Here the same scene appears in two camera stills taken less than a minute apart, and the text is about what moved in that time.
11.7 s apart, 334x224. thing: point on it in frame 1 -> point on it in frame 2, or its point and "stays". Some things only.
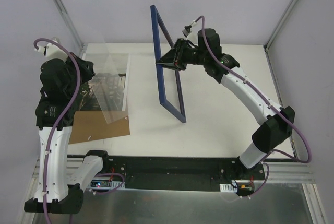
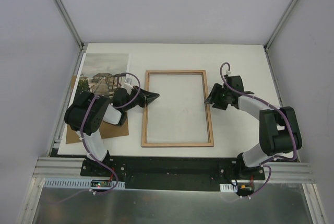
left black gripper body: [85, 68] -> [141, 98]
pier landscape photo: [105, 92] stays
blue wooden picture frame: [155, 12] -> [144, 122]
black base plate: [178, 173] stays
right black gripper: [178, 55] -> [217, 96]
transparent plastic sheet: [107, 83] -> [176, 109]
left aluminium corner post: [60, 3] stays
